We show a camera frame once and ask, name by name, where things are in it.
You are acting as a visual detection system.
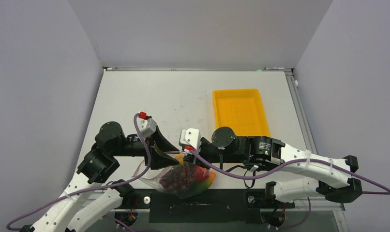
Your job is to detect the aluminium frame rail right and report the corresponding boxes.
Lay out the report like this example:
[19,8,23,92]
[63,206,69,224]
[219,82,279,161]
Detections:
[284,68,345,212]

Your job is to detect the red tomato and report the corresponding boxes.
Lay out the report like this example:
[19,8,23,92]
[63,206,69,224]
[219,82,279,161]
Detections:
[194,165,209,182]

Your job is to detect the clear zip top bag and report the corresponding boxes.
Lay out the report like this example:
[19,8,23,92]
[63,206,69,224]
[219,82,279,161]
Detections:
[139,152,216,199]

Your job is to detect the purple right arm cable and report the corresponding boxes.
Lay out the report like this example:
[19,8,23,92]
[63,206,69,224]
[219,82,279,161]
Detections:
[184,147,390,230]

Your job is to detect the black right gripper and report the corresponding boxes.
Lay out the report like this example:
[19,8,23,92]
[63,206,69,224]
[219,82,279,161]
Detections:
[183,137,243,168]

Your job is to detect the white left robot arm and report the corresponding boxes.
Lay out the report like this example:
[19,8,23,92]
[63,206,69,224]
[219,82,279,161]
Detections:
[19,116,178,232]

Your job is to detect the yellow plastic tray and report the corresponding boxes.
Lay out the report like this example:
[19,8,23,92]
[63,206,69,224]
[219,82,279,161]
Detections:
[212,88,270,137]

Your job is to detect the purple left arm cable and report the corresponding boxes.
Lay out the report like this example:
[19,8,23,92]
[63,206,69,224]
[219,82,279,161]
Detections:
[6,113,152,232]

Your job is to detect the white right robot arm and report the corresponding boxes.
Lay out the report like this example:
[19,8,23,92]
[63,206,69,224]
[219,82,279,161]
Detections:
[180,127,363,207]

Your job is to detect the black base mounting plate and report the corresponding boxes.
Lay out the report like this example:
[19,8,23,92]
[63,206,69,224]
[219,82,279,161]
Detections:
[119,189,295,224]

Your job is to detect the red grape bunch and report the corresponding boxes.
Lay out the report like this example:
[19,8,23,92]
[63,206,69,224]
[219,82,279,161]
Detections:
[159,166,193,194]

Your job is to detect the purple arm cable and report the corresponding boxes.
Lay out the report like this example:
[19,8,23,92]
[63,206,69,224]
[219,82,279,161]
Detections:
[184,147,390,230]
[6,113,152,232]

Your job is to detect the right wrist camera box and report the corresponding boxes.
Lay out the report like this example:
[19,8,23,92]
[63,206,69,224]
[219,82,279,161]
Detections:
[179,128,202,152]

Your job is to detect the green orange mango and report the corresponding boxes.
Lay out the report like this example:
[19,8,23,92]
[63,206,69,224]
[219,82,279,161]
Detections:
[189,171,216,196]

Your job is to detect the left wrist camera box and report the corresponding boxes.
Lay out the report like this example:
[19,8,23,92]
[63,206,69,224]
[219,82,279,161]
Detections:
[136,112,157,138]

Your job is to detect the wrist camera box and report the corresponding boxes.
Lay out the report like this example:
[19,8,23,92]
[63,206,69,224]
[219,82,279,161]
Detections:
[136,112,157,138]
[179,128,202,152]

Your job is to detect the aluminium frame rail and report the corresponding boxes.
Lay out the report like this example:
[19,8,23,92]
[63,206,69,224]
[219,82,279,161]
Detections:
[103,66,293,73]
[284,68,345,212]

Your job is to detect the aluminium frame rail back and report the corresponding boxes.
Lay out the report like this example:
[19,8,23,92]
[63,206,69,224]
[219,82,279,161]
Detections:
[103,66,293,73]

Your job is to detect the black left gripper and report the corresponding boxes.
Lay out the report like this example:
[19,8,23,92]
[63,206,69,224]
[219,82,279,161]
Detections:
[111,126,180,168]

